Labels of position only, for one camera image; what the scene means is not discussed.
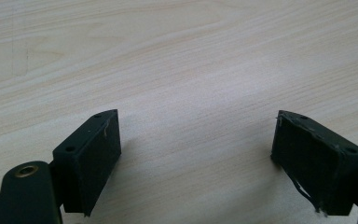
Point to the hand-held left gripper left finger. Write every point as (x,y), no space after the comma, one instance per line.
(88,161)

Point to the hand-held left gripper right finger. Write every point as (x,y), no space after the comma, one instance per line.
(315,165)

